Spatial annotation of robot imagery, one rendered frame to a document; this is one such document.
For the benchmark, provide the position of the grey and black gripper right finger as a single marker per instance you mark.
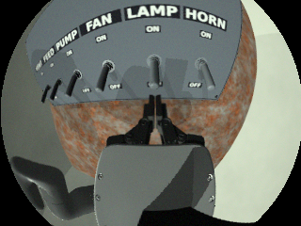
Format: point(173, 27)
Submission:
point(171, 133)

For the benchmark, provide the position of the grey switch console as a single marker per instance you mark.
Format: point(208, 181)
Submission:
point(75, 46)

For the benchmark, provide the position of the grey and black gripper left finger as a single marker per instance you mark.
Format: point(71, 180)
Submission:
point(144, 128)

